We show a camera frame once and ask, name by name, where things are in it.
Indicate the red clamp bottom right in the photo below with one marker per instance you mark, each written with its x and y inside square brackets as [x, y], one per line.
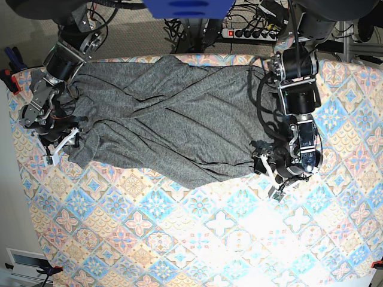
[377, 265]

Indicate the red black clamp left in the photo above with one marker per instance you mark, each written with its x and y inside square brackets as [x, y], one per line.
[16, 65]

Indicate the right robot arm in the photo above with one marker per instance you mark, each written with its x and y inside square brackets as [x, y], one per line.
[78, 39]

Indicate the patterned tablecloth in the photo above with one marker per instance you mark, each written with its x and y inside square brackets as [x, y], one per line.
[107, 226]

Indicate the red clamp bottom left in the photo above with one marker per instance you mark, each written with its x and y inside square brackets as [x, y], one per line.
[49, 271]

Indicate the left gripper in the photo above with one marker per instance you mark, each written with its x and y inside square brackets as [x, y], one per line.
[283, 170]

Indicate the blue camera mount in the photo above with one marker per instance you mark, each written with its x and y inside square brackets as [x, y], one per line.
[188, 9]

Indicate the power strip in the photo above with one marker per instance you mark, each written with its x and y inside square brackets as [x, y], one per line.
[256, 34]

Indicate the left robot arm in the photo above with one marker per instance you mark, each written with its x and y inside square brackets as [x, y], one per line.
[293, 156]

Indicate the grey t-shirt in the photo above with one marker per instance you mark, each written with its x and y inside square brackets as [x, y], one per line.
[193, 124]

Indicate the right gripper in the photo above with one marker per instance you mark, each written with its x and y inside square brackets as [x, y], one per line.
[47, 116]

